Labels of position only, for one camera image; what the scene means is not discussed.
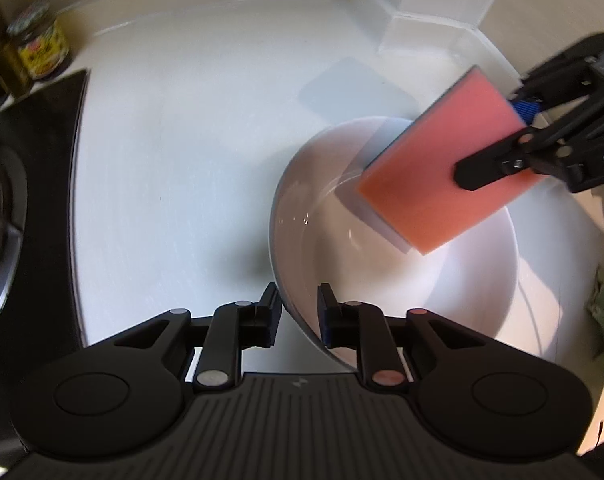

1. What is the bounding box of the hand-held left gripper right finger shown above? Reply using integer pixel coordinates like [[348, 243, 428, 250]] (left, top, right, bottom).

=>
[[317, 282, 487, 393]]

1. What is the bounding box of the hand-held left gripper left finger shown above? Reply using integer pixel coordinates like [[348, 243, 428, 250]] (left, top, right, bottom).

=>
[[113, 282, 283, 393]]

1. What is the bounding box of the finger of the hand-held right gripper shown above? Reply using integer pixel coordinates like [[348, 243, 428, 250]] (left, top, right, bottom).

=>
[[510, 33, 604, 126], [454, 91, 604, 194]]

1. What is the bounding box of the pink and green sponge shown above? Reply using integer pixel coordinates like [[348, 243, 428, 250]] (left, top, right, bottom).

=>
[[357, 65, 547, 257]]

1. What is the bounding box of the white ceramic bowl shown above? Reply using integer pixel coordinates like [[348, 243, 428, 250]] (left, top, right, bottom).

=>
[[268, 116, 520, 374]]

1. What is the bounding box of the black glass stove top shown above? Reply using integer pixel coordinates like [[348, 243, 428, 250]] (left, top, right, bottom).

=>
[[0, 69, 91, 467]]

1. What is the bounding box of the metal gas burner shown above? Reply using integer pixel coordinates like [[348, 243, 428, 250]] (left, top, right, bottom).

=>
[[0, 125, 29, 337]]

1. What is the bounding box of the yellow label sauce jar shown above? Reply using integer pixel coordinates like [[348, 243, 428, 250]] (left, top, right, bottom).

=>
[[7, 0, 72, 82]]

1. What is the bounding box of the cooking oil bottle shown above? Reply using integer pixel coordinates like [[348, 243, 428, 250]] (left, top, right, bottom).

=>
[[0, 2, 31, 100]]

